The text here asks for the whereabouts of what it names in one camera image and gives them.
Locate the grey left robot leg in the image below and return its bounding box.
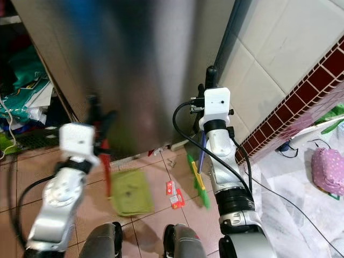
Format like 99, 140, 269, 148
85, 221, 123, 258

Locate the black floor cable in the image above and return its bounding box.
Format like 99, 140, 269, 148
278, 139, 331, 160

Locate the green plastic wrapper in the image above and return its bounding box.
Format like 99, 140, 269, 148
314, 104, 344, 135

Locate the green dustpan with red handle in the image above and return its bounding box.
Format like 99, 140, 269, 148
98, 139, 155, 218

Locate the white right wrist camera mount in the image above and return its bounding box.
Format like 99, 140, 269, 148
198, 87, 233, 132

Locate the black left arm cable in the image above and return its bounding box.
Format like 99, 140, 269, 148
15, 176, 57, 253

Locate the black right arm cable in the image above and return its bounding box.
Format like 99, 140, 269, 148
173, 100, 254, 197

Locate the red snack packet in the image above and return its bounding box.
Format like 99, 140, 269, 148
166, 180, 186, 209

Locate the black plastic basket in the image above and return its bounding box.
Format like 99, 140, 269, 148
13, 128, 70, 151

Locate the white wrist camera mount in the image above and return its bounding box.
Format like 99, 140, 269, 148
59, 123, 101, 165
198, 87, 233, 132

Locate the pink dotted bag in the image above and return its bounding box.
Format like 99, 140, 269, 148
311, 146, 344, 197

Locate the bright green plastic bag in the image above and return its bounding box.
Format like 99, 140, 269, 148
0, 132, 18, 155

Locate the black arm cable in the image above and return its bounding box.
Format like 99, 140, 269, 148
173, 100, 254, 197
15, 176, 57, 253

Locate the teal green printed bag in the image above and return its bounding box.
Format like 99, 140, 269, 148
0, 48, 54, 121

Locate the grey robot leg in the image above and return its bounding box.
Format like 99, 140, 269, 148
162, 223, 216, 258
85, 221, 123, 258

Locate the grey right robot leg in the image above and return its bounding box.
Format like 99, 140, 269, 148
162, 223, 216, 258

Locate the white cable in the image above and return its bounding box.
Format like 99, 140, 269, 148
0, 99, 18, 162

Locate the green broom with blue handle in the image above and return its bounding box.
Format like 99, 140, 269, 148
187, 132, 211, 210

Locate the stainless steel fridge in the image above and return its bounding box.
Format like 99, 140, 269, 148
11, 0, 236, 157

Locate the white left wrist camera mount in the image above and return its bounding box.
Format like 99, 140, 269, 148
59, 123, 101, 165

